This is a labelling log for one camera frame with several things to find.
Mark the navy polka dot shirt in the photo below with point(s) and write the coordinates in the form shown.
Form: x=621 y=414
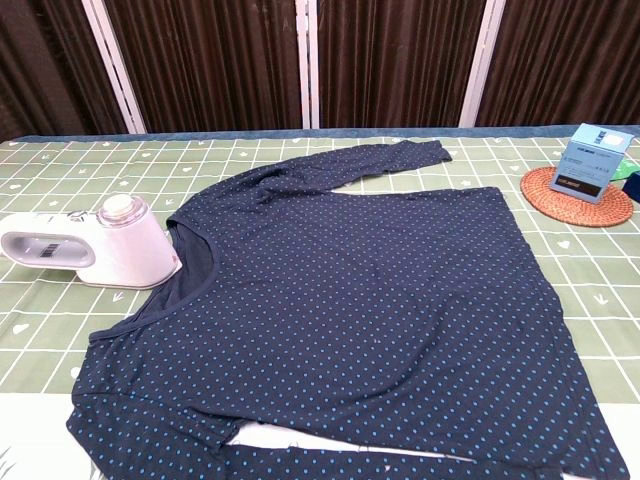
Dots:
x=350 y=310

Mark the green grid-patterned tablecloth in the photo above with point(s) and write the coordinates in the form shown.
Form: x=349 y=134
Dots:
x=575 y=280

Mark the dark brown curtain panel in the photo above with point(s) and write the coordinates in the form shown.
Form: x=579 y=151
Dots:
x=565 y=65
x=205 y=65
x=395 y=65
x=40 y=65

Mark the round orange woven coaster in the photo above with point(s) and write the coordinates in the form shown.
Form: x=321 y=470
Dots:
x=540 y=192

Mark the light blue carton box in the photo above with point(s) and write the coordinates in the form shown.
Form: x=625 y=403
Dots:
x=582 y=165

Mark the green tissue packet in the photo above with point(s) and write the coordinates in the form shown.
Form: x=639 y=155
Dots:
x=625 y=170

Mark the dark blue floral box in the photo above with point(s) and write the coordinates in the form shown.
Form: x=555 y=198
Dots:
x=634 y=187

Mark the white screen frame post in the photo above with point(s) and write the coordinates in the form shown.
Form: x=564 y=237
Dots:
x=308 y=65
x=112 y=65
x=481 y=65

